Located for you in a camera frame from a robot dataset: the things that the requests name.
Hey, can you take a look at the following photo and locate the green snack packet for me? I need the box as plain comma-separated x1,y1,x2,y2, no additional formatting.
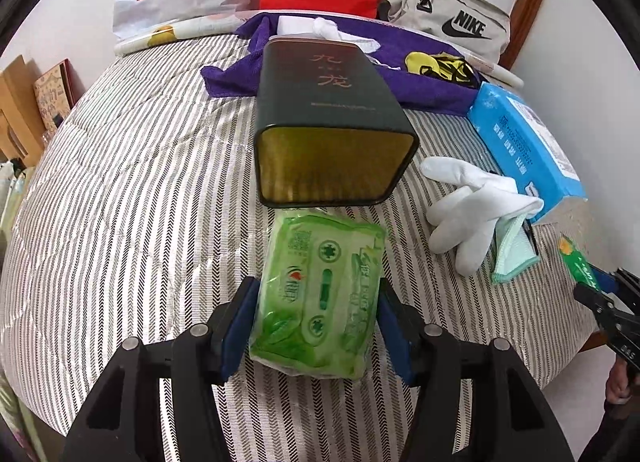
558,235,601,291

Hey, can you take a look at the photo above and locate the green wet wipes pack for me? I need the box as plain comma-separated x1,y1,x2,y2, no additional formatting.
248,210,386,380

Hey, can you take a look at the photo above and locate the light green cloth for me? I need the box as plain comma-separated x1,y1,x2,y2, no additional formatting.
491,215,540,283

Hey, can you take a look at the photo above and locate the white glove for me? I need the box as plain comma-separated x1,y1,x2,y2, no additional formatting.
420,157,544,277

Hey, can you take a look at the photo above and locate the yellow black pouch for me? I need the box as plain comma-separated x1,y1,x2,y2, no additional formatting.
405,52,480,90

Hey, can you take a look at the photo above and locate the white sponge block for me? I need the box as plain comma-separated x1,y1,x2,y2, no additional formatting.
277,15,319,38

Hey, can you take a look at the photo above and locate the person's right hand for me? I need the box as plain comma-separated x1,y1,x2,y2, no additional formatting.
605,357,639,406

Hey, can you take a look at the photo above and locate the striped quilted mattress cover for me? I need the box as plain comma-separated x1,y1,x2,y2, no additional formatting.
1,34,595,461

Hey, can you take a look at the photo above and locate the blue tissue pack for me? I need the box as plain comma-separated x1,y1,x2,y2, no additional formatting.
468,82,587,224

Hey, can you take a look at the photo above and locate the dark green tin box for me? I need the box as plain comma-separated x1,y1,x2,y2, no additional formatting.
253,38,420,208

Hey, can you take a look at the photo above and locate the purple towel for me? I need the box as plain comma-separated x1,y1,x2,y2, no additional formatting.
201,12,479,116

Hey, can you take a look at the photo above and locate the brown patterned gift box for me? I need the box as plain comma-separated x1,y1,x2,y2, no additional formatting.
34,59,75,132

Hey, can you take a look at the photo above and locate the grey Nike bag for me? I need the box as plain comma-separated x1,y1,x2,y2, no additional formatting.
378,0,510,63

